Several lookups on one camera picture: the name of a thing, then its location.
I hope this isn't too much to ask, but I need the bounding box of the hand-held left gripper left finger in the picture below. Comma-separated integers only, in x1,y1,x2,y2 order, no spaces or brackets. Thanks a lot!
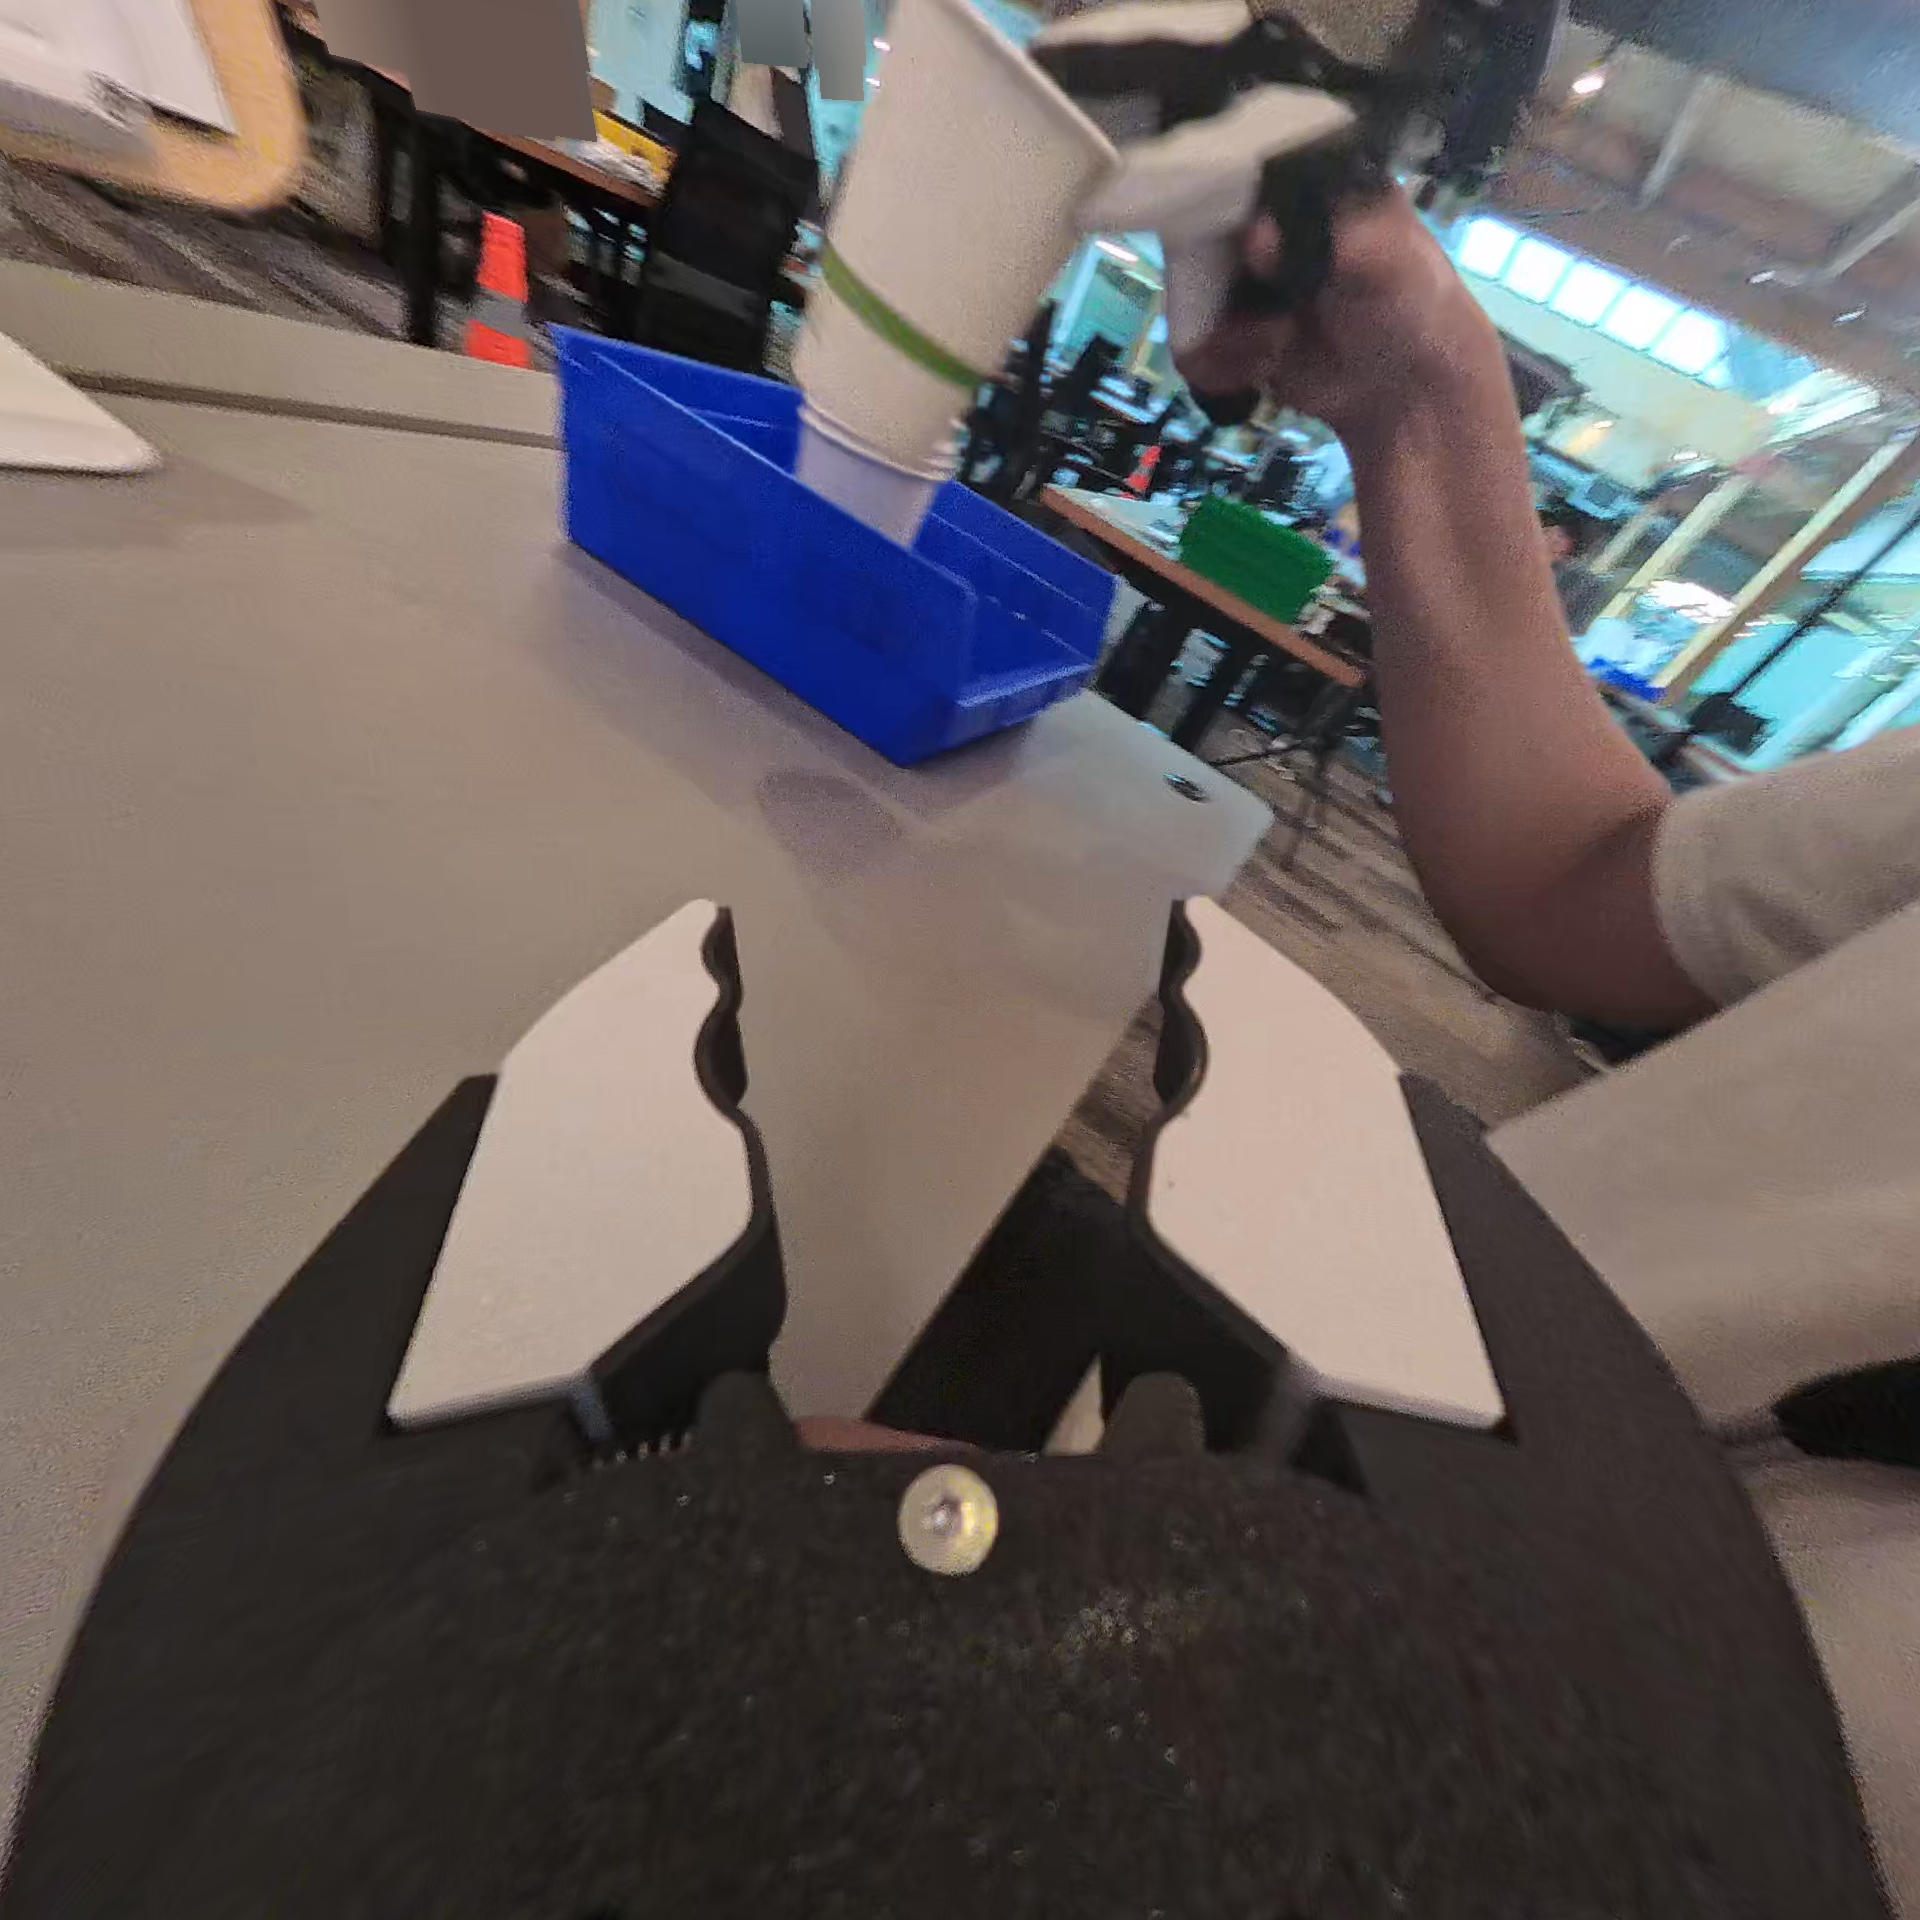
387,894,785,1455

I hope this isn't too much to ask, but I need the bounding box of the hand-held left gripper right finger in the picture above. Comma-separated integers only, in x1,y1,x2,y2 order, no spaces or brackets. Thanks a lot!
1096,894,1509,1464

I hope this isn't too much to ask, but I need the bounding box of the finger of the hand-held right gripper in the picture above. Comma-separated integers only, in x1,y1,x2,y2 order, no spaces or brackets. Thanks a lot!
1031,0,1260,99
1077,81,1358,358

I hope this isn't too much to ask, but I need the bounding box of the blue plastic bin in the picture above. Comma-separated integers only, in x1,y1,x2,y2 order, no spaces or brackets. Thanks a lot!
549,323,1119,770

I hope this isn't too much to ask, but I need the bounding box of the person's right forearm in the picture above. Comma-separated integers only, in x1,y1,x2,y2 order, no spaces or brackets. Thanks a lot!
1345,410,1719,1035

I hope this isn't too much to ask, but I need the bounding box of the person's right hand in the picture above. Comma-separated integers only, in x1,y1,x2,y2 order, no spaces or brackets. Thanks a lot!
1172,181,1521,460

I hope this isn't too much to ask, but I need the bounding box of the brown-edged background table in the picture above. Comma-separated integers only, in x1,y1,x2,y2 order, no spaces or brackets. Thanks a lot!
1038,482,1379,751

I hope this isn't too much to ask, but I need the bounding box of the green plastic bin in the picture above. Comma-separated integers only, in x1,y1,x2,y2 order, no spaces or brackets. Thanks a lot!
1177,492,1345,622

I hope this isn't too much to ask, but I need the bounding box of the black mesh chair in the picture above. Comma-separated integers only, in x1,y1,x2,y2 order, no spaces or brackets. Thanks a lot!
628,99,820,378

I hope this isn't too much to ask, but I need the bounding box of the orange traffic cone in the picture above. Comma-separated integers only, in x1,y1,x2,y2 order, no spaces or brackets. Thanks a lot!
463,211,536,374

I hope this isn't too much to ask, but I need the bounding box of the white document stand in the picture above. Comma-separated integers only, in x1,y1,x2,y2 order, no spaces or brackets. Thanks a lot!
0,68,244,482

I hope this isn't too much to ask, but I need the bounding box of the printed instruction sheet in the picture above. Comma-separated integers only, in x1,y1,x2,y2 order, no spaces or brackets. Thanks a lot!
0,0,240,138

